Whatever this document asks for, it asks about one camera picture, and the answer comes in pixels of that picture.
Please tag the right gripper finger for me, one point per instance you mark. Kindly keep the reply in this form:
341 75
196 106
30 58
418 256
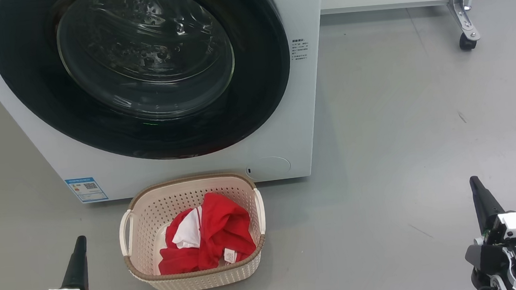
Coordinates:
483 204

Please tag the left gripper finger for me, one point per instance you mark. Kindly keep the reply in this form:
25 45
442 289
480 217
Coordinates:
78 268

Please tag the red and white garment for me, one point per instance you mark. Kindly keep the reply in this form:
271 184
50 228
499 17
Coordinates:
223 227

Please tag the round black glass washer door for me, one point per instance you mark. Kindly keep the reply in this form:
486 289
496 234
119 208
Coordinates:
24 90

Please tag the cream perforated laundry basket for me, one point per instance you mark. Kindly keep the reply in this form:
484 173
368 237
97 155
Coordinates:
152 215

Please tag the white front-load washing machine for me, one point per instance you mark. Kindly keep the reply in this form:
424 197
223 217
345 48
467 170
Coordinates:
194 169

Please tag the blue energy label sticker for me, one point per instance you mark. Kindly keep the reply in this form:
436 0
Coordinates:
87 190

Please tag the black caster wheel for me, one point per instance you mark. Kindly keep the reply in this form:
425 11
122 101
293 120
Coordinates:
467 42

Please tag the round washer filter cover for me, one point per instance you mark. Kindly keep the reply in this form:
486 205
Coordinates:
269 167

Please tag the printed warning text sticker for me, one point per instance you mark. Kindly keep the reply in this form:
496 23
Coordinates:
299 50

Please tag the metal cabinet leg bracket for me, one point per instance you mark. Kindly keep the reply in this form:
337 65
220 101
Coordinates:
465 0

